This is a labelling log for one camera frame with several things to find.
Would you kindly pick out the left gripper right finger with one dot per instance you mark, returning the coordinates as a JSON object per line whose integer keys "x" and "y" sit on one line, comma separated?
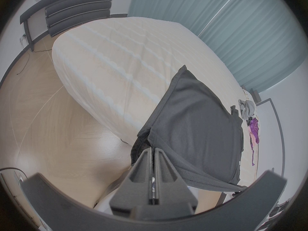
{"x": 166, "y": 192}

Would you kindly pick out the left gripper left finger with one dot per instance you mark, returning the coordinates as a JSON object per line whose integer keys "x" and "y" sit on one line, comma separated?
{"x": 142, "y": 192}

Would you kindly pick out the black T-shirt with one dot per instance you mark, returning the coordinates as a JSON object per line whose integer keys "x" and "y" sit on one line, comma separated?
{"x": 197, "y": 129}

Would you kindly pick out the bed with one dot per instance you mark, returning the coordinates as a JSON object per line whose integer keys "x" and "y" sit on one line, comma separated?
{"x": 108, "y": 56}

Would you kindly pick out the pink garment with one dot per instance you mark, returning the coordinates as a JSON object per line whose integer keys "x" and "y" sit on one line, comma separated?
{"x": 252, "y": 138}

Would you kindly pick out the purple satin garment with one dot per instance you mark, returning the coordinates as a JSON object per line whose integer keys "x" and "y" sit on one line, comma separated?
{"x": 254, "y": 129}

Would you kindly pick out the black garment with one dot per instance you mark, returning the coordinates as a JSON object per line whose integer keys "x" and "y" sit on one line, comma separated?
{"x": 249, "y": 120}

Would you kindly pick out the grey garment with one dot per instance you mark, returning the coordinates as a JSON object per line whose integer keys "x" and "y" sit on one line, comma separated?
{"x": 249, "y": 107}

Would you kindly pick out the white printed pillow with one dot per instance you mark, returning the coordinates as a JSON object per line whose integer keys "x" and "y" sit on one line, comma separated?
{"x": 247, "y": 94}

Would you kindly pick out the grey bedside table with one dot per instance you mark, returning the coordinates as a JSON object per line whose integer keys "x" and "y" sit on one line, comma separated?
{"x": 256, "y": 96}

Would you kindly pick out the blue-green curtain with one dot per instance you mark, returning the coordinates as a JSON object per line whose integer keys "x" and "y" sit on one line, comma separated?
{"x": 173, "y": 6}
{"x": 259, "y": 37}

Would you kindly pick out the black chest of drawers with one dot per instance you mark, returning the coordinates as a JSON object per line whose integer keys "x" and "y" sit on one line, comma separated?
{"x": 79, "y": 13}

